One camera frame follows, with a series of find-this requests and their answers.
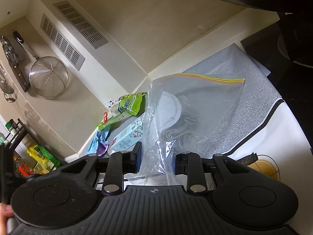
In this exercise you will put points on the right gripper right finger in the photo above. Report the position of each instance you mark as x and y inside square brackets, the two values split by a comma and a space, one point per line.
[190, 164]

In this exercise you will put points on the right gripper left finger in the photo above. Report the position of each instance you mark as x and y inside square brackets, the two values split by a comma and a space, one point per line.
[118, 165]

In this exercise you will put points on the blue purple wrapper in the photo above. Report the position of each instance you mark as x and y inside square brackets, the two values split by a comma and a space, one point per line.
[99, 144]

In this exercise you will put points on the clear zip plastic bag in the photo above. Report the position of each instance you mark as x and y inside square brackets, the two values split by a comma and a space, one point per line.
[182, 111]

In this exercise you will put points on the green snack wrapper bag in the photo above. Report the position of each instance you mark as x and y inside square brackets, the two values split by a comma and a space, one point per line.
[121, 108]

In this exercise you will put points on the kitchen cleaver knife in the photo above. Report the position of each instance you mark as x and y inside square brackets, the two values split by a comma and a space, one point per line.
[15, 57]

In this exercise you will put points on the person's hand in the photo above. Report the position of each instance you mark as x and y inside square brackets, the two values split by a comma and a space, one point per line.
[5, 213]

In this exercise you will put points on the white teal milk carton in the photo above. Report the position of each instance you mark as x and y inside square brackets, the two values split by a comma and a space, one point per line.
[129, 136]

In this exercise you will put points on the yellow bowl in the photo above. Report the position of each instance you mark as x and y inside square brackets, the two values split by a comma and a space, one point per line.
[266, 165]

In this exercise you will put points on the grey dish drying mat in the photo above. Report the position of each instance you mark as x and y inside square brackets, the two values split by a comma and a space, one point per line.
[256, 99]

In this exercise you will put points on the red label oil bottle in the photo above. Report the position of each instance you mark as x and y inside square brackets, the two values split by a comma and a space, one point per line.
[22, 169]

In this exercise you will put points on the metal mesh strainer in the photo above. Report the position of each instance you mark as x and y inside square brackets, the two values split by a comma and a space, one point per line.
[48, 75]

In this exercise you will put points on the silver ventilation grille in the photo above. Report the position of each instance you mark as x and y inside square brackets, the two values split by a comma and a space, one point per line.
[75, 36]

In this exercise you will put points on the black induction cooktop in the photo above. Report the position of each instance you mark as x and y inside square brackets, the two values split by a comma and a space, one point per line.
[292, 81]

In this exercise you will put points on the black cooking pot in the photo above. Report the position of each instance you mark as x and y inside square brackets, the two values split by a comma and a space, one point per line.
[295, 24]

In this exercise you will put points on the black wire spice rack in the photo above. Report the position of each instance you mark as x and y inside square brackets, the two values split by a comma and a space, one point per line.
[18, 140]

